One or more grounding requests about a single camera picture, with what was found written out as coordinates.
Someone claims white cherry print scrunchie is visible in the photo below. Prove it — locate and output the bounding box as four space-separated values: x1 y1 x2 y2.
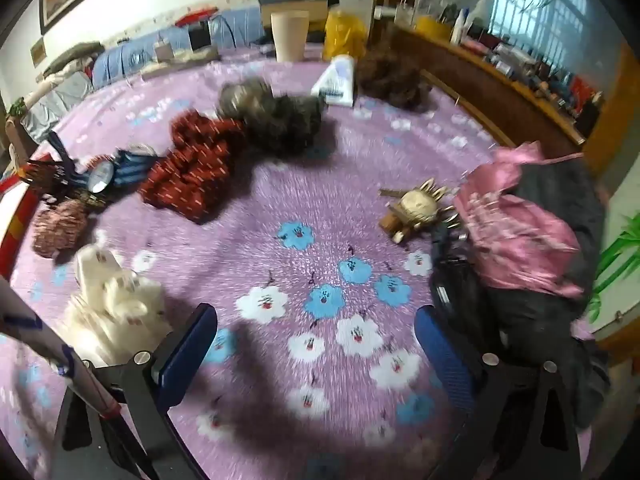
58 245 171 367

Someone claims pink checked scrunchie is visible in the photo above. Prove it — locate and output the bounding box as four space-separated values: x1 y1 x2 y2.
32 200 88 259

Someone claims dark red dotted scrunchie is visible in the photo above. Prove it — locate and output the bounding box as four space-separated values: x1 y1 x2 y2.
139 110 245 222

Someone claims blue strap cartoon watch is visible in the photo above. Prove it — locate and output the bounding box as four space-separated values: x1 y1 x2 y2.
86 145 158 195

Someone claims black hair claw clip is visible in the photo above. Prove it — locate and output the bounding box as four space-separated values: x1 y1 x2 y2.
17 130 84 198

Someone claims grey patterned scrunchie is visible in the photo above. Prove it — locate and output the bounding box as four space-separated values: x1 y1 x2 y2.
218 77 326 158

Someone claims red tray white inside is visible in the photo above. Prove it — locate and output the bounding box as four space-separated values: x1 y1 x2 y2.
1 166 40 282

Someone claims pink and black jacket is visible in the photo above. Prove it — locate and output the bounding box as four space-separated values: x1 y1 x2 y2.
430 142 611 429

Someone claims purple floral bed sheet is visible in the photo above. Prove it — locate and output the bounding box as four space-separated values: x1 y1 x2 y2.
0 44 597 480

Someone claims wooden headboard shelf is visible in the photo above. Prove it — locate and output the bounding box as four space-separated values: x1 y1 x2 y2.
385 24 584 157

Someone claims brown hair wig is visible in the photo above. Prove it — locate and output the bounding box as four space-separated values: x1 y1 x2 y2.
355 49 432 112

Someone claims white power strip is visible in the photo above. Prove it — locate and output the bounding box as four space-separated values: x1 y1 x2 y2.
140 46 220 81

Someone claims yellow jar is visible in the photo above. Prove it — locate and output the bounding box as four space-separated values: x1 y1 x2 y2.
322 10 368 62

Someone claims blue plaid quilt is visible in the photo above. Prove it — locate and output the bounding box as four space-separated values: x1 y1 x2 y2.
91 6 266 90

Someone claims red flat case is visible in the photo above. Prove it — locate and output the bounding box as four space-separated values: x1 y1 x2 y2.
175 6 218 27

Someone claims beige plastic cup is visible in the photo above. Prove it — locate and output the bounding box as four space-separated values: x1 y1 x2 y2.
271 12 309 63

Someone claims cardboard box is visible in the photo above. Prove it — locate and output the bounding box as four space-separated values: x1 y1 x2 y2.
260 0 329 32

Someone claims gold keychain with keys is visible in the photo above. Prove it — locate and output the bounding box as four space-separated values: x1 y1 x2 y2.
378 178 460 245

